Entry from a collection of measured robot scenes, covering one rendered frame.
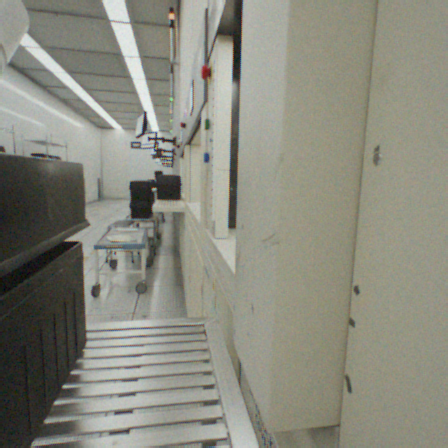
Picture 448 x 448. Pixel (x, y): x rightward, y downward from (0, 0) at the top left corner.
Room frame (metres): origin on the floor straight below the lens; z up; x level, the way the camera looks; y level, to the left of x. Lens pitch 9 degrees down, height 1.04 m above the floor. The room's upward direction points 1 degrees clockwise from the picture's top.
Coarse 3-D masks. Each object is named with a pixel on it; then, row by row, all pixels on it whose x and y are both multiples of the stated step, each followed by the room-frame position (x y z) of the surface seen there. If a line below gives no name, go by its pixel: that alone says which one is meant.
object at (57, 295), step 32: (64, 256) 0.40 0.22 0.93; (0, 288) 0.47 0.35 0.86; (32, 288) 0.31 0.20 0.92; (64, 288) 0.40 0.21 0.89; (0, 320) 0.25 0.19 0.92; (32, 320) 0.30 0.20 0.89; (64, 320) 0.39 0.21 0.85; (0, 352) 0.25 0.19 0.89; (32, 352) 0.30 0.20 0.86; (64, 352) 0.39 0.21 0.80; (0, 384) 0.24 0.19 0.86; (32, 384) 0.30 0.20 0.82; (64, 384) 0.38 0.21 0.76; (0, 416) 0.24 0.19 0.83; (32, 416) 0.29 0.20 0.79
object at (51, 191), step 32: (0, 160) 0.26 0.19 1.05; (32, 160) 0.32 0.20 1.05; (0, 192) 0.26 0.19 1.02; (32, 192) 0.31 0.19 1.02; (64, 192) 0.40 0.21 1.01; (0, 224) 0.25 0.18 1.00; (32, 224) 0.31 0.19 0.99; (64, 224) 0.40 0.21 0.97; (0, 256) 0.25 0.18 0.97; (32, 256) 0.30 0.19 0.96
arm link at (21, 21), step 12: (0, 0) 0.51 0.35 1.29; (12, 0) 0.54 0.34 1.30; (0, 12) 0.50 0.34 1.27; (12, 12) 0.52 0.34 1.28; (24, 12) 0.56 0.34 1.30; (0, 24) 0.49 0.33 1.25; (12, 24) 0.51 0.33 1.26; (24, 24) 0.55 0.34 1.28; (0, 36) 0.48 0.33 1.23; (12, 36) 0.51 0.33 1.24; (12, 48) 0.51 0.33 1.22
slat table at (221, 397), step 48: (96, 336) 0.51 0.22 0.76; (144, 336) 0.52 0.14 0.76; (192, 336) 0.52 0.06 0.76; (144, 384) 0.39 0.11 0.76; (192, 384) 0.39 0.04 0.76; (48, 432) 0.30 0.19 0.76; (96, 432) 0.31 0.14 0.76; (144, 432) 0.31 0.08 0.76; (192, 432) 0.31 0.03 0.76; (240, 432) 0.31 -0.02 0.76
